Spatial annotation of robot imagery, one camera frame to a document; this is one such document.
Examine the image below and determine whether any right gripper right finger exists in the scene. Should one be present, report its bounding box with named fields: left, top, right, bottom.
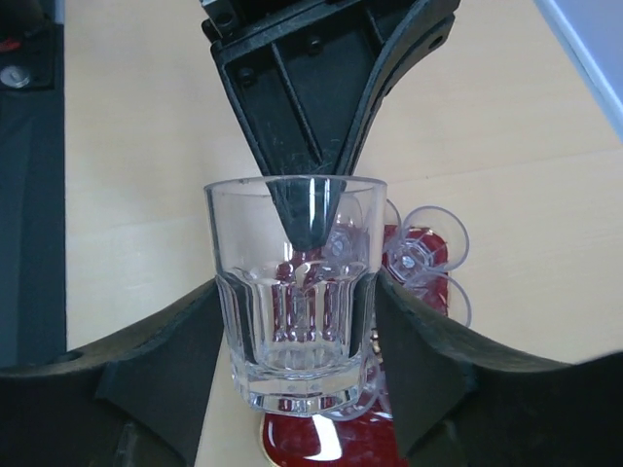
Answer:
left=376, top=274, right=622, bottom=466

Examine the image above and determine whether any aluminium frame rail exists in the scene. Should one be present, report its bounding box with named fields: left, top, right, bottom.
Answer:
left=535, top=0, right=622, bottom=136

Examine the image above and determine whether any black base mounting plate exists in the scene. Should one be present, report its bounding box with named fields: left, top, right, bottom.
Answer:
left=1, top=18, right=66, bottom=368

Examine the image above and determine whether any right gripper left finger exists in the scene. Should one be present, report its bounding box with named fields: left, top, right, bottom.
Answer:
left=1, top=281, right=223, bottom=466

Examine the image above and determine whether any clear glass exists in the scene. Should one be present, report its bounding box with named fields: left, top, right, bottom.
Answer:
left=204, top=175, right=387, bottom=417
left=404, top=271, right=472, bottom=327
left=383, top=205, right=470, bottom=283
left=319, top=194, right=384, bottom=280

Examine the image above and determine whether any red lacquer tray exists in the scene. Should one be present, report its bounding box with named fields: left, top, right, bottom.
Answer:
left=260, top=223, right=452, bottom=467

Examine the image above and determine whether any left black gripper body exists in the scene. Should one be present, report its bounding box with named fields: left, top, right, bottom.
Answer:
left=201, top=1, right=419, bottom=47

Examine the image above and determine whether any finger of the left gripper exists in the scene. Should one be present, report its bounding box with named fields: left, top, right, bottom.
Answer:
left=211, top=18, right=385, bottom=251
left=335, top=1, right=459, bottom=175

